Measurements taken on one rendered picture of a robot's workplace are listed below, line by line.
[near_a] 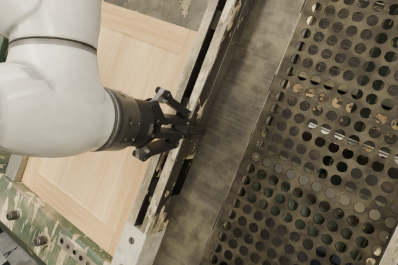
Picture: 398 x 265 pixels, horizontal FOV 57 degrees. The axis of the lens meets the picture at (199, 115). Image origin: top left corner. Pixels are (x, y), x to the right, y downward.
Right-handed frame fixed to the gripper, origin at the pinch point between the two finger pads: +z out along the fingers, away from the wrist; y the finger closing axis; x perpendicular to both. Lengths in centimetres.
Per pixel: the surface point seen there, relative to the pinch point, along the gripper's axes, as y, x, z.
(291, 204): -7.0, -20.8, 12.0
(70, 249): -40.7, 21.2, 2.9
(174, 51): 13.1, 15.2, 6.5
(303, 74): 26, 19, 115
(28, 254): -55, 40, 8
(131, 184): -19.9, 13.8, 6.8
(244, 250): -67, 14, 119
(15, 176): -36, 51, 4
